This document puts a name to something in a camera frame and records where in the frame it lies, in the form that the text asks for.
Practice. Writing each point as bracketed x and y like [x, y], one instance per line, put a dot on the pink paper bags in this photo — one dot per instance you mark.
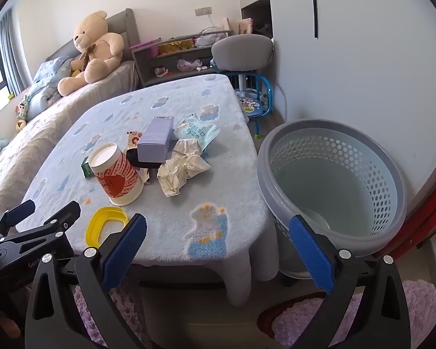
[245, 26]

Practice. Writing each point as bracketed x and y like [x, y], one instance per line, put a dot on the red white paper cup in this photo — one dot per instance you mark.
[116, 178]

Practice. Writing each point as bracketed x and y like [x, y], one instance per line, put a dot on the pink plastic bag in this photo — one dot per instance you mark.
[187, 64]

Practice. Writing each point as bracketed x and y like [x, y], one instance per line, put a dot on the white wardrobe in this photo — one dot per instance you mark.
[348, 61]

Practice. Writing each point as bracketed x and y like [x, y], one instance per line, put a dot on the green white medicine box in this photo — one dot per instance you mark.
[86, 168]

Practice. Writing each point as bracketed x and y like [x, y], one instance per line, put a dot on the wall outlet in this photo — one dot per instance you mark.
[203, 11]

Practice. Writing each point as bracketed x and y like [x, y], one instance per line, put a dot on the grey curtain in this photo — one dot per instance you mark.
[11, 51]

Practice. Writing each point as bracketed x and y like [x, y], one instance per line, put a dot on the grey bed headboard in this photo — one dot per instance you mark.
[120, 21]

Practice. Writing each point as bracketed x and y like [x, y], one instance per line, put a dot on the grey perforated plastic basket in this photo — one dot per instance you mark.
[330, 174]

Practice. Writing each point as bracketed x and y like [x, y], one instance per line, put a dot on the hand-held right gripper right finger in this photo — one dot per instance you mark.
[310, 254]

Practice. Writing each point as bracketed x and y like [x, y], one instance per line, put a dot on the light blue quilt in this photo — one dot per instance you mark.
[47, 76]

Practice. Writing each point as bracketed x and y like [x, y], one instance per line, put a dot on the bed with beige sheet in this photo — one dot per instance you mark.
[40, 127]

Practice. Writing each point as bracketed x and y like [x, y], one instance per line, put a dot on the red metal frame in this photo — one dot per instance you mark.
[421, 221]

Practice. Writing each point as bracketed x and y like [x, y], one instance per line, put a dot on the small red white item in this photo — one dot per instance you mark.
[161, 71]

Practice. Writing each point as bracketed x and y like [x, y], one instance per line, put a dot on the black round lid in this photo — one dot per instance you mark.
[132, 158]

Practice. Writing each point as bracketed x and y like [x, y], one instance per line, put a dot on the beige teddy bear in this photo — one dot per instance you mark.
[94, 43]

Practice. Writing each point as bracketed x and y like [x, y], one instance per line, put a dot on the pink plastic box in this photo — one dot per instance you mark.
[145, 47]

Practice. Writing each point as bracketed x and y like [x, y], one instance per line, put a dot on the gold foil packets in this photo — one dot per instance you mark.
[174, 46]

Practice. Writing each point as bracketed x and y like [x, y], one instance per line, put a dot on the white plastic bag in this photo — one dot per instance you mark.
[212, 37]

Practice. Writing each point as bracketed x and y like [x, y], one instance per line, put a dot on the small blue plush toy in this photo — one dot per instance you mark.
[2, 146]

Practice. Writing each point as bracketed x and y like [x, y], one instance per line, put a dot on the small green white plush toy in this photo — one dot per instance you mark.
[22, 111]

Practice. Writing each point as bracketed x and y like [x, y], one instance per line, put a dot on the purple fluffy rug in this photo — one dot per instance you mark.
[418, 298]

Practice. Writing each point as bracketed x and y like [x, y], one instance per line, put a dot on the purple cardboard box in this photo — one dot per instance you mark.
[154, 141]

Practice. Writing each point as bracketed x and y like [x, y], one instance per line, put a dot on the grey shelf unit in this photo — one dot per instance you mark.
[174, 79]

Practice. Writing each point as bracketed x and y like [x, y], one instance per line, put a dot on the light blue printed blanket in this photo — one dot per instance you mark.
[203, 189]

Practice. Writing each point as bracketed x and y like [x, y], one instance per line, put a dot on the grey blue child chair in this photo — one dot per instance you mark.
[267, 91]

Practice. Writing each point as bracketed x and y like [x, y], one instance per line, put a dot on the grey chair back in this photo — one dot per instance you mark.
[239, 51]

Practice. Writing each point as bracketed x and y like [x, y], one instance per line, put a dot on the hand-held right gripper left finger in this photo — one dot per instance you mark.
[125, 251]

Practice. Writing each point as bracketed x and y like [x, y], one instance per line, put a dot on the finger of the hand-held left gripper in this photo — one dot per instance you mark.
[20, 211]
[60, 220]

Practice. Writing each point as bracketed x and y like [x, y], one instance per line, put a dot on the blue white plastic packet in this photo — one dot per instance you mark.
[196, 131]

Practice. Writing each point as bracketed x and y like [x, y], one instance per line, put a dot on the beige paper wrapper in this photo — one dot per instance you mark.
[178, 174]

